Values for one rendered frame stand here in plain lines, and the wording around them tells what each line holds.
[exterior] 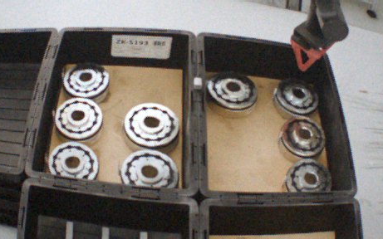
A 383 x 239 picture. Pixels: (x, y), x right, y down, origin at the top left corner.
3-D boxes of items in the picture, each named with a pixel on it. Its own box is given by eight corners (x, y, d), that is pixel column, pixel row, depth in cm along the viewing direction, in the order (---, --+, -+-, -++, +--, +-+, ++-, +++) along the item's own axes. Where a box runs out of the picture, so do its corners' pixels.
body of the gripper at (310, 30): (338, 36, 102) (346, 11, 96) (316, 54, 96) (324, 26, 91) (315, 19, 104) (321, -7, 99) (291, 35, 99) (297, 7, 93)
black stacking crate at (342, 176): (189, 72, 120) (196, 33, 111) (315, 86, 123) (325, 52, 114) (190, 231, 94) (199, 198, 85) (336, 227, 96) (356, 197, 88)
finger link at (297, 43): (324, 69, 106) (333, 37, 99) (308, 84, 102) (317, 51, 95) (300, 51, 109) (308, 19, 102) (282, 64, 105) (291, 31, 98)
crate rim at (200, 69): (194, 39, 113) (196, 31, 111) (324, 57, 116) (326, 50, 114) (197, 205, 86) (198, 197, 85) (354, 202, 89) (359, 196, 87)
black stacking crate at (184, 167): (60, 65, 117) (60, 29, 109) (188, 72, 120) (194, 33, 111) (34, 211, 91) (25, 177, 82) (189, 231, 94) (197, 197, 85)
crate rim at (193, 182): (60, 35, 110) (60, 26, 108) (194, 39, 113) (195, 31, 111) (25, 183, 84) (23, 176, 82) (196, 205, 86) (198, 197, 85)
